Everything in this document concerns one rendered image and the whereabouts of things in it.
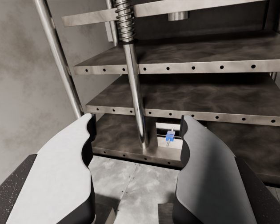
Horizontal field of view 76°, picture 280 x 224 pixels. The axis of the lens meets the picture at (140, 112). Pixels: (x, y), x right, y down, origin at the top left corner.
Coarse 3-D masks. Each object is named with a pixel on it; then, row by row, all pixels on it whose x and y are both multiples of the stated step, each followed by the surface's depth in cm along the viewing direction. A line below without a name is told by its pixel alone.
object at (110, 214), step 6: (96, 204) 72; (102, 204) 71; (96, 210) 70; (102, 210) 69; (108, 210) 69; (96, 216) 68; (102, 216) 67; (108, 216) 67; (114, 216) 72; (96, 222) 66; (102, 222) 65; (108, 222) 68
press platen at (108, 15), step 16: (160, 0) 74; (176, 0) 72; (192, 0) 70; (208, 0) 68; (224, 0) 67; (240, 0) 65; (256, 0) 64; (64, 16) 92; (80, 16) 89; (96, 16) 86; (112, 16) 83
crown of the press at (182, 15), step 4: (176, 12) 94; (180, 12) 94; (184, 12) 94; (188, 12) 96; (168, 16) 98; (172, 16) 96; (176, 16) 95; (180, 16) 95; (184, 16) 95; (188, 16) 97; (168, 20) 99; (172, 20) 97
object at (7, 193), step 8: (24, 160) 8; (32, 160) 8; (16, 168) 8; (24, 168) 8; (8, 176) 7; (16, 176) 7; (24, 176) 7; (0, 184) 7; (8, 184) 7; (16, 184) 7; (0, 192) 7; (8, 192) 7; (16, 192) 7; (0, 200) 6; (8, 200) 6; (0, 208) 6; (8, 208) 6; (0, 216) 6; (8, 216) 6
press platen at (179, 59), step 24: (120, 48) 132; (144, 48) 120; (168, 48) 110; (192, 48) 102; (216, 48) 94; (240, 48) 88; (264, 48) 83; (96, 72) 99; (120, 72) 94; (144, 72) 89; (168, 72) 85; (192, 72) 81; (216, 72) 78
